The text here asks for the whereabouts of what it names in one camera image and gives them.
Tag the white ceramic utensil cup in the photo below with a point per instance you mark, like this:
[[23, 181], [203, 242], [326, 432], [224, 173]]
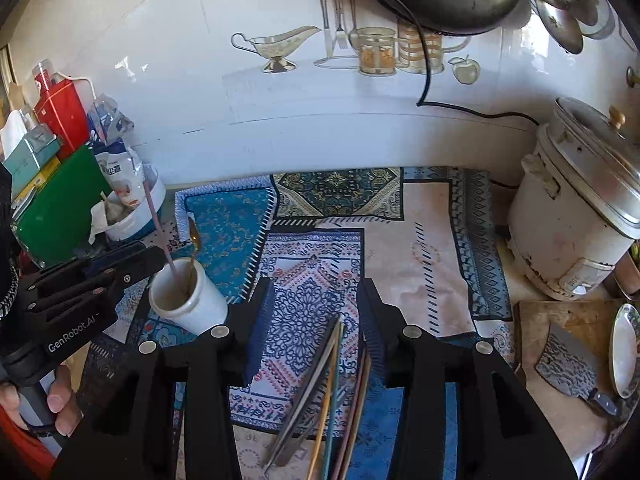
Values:
[[189, 299]]

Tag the wooden cutting board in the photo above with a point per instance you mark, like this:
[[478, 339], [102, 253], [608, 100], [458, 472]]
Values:
[[581, 429]]

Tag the teal chopstick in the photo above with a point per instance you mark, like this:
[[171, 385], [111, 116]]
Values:
[[326, 460]]

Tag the white rice cooker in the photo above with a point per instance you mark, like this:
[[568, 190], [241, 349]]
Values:
[[576, 211]]

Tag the orange chopstick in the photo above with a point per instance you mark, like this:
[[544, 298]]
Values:
[[323, 415]]

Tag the patterned ceramic plate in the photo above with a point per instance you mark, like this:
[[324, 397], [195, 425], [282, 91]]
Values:
[[624, 351]]

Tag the patterned patchwork table mat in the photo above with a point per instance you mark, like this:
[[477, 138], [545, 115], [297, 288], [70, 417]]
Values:
[[424, 235]]

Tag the teal tissue box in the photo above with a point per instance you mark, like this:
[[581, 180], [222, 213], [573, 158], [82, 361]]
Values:
[[25, 151]]

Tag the cleaver knife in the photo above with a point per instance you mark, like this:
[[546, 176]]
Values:
[[569, 367]]

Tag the white blue bowl container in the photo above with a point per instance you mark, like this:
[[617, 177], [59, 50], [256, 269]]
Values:
[[118, 223]]

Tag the white blue plastic bag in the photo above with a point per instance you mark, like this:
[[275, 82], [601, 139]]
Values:
[[119, 163]]

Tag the person's left hand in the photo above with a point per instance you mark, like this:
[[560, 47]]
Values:
[[61, 401]]

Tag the green cutting board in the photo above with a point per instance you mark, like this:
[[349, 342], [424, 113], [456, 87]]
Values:
[[57, 221]]

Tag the gold metal spoon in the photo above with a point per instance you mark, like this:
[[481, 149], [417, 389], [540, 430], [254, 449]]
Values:
[[195, 238]]

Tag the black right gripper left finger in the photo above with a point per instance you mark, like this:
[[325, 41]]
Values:
[[130, 432]]

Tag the white chopstick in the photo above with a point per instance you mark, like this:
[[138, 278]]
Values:
[[283, 448]]

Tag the red carton box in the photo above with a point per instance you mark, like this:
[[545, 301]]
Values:
[[59, 108]]

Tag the brown chopstick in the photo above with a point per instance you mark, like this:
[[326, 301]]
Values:
[[353, 426]]

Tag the mauve chopstick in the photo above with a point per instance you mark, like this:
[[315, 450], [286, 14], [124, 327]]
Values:
[[350, 409]]

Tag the pink chopstick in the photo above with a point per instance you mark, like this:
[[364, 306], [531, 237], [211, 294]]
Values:
[[160, 232]]

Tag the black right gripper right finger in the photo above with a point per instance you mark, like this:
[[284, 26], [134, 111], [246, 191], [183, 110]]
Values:
[[464, 414]]

